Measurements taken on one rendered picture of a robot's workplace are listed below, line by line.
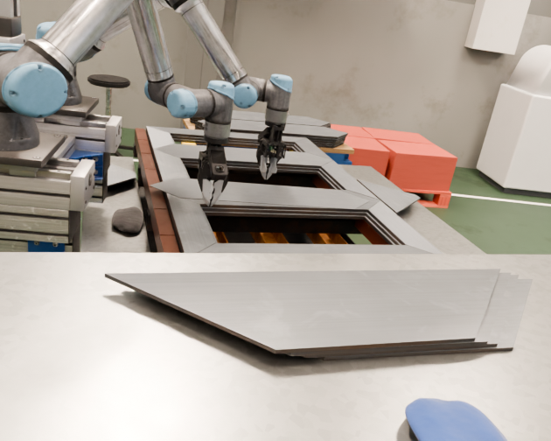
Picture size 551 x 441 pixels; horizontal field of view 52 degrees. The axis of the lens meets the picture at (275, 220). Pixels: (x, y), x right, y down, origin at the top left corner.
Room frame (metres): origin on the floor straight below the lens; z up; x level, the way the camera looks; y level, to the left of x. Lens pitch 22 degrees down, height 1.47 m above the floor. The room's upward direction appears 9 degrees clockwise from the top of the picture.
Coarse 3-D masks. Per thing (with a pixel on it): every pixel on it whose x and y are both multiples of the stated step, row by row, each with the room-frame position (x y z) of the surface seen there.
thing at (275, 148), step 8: (272, 128) 1.85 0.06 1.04; (280, 128) 1.84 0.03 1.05; (264, 136) 1.90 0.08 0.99; (272, 136) 1.84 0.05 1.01; (280, 136) 1.86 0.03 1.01; (264, 144) 1.85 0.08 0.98; (272, 144) 1.84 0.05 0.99; (280, 144) 1.84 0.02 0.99; (264, 152) 1.84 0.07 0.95; (272, 152) 1.85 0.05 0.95; (280, 152) 1.84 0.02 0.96
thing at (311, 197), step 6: (294, 186) 1.85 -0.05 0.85; (300, 192) 1.80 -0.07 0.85; (306, 192) 1.81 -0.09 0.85; (312, 192) 1.82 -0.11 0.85; (318, 192) 1.83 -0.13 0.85; (306, 198) 1.76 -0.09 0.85; (312, 198) 1.77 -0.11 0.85; (318, 198) 1.78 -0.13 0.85; (306, 204) 1.70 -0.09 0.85; (312, 204) 1.71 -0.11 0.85; (318, 204) 1.72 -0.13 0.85; (324, 204) 1.73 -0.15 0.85
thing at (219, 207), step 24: (240, 144) 2.38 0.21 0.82; (288, 144) 2.46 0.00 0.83; (240, 168) 2.04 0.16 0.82; (288, 168) 2.11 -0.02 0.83; (312, 168) 2.15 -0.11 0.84; (264, 216) 1.61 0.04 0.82; (288, 216) 1.64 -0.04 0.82; (312, 216) 1.66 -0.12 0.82; (336, 216) 1.69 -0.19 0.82; (360, 216) 1.72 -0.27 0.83
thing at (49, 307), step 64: (0, 256) 0.71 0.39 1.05; (64, 256) 0.75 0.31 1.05; (128, 256) 0.78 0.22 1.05; (192, 256) 0.81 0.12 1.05; (256, 256) 0.85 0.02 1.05; (320, 256) 0.89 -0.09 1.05; (384, 256) 0.93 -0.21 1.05; (448, 256) 0.98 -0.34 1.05; (512, 256) 1.03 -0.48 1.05; (0, 320) 0.56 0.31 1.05; (64, 320) 0.59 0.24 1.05; (128, 320) 0.61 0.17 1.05; (192, 320) 0.63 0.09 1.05; (0, 384) 0.46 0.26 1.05; (64, 384) 0.47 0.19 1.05; (128, 384) 0.49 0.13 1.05; (192, 384) 0.51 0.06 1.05; (256, 384) 0.52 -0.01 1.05; (320, 384) 0.54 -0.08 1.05; (384, 384) 0.56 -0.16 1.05; (448, 384) 0.58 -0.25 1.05; (512, 384) 0.60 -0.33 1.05
